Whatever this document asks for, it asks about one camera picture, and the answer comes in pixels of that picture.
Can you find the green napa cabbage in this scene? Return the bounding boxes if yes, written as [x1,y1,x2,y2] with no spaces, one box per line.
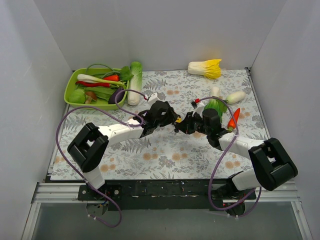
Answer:
[127,61,143,106]

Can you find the brown mushroom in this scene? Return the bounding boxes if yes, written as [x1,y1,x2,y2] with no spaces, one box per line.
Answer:
[85,91,98,104]

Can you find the aluminium frame rail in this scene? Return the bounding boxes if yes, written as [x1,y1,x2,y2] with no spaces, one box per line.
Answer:
[22,181,313,240]

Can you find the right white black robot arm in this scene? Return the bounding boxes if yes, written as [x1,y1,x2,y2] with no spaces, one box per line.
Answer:
[174,108,298,199]

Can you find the green long beans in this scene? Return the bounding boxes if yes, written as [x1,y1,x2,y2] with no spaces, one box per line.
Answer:
[85,63,117,79]

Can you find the white radish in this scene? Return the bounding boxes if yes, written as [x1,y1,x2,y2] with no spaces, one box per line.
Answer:
[225,91,246,105]

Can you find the green spinach leaf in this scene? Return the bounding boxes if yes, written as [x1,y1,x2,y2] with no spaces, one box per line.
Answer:
[119,66,134,82]

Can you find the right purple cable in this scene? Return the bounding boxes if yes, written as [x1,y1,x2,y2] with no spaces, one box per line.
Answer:
[198,96,262,218]

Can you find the green plastic tray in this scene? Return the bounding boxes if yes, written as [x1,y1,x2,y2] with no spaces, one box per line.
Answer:
[64,65,130,110]

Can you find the small orange pepper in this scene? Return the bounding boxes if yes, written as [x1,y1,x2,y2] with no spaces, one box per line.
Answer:
[103,74,120,82]

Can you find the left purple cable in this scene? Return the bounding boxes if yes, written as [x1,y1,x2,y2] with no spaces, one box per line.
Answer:
[55,89,151,228]

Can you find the white green leek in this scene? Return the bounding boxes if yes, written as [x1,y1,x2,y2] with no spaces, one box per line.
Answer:
[77,74,118,84]

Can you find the round green cabbage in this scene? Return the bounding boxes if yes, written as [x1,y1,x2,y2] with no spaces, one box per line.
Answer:
[68,89,86,104]

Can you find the green bok choy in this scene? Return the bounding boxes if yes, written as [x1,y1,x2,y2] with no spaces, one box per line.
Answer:
[204,99,228,122]

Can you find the yellow white cabbage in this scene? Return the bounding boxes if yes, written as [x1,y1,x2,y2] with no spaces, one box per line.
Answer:
[187,59,222,80]

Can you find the purple cable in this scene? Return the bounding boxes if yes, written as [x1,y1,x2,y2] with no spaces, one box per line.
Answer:
[198,96,262,218]
[55,89,151,228]

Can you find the orange carrot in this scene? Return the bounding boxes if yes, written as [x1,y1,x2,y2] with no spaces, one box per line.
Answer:
[227,108,241,131]

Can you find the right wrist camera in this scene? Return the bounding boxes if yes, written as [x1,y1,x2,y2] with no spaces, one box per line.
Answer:
[191,98,205,116]

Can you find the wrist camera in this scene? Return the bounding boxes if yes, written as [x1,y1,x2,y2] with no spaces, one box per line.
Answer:
[191,98,205,116]
[147,92,160,106]

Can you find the purple eggplant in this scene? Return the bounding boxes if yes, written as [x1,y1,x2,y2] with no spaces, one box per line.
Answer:
[108,87,125,105]

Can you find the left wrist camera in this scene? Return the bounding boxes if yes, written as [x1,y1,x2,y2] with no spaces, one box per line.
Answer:
[147,92,160,106]

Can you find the floral table mat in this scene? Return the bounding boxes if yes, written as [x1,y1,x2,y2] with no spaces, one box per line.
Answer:
[50,69,269,181]

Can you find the green leafy vegetable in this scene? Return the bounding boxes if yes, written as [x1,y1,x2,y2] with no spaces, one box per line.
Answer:
[84,86,116,102]

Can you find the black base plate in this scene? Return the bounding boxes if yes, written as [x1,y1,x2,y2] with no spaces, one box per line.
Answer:
[77,178,256,211]

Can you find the red chili pepper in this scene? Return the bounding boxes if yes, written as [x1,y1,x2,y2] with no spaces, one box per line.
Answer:
[75,81,111,88]

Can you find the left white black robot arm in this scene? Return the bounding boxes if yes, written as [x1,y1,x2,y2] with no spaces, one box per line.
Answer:
[67,100,180,200]

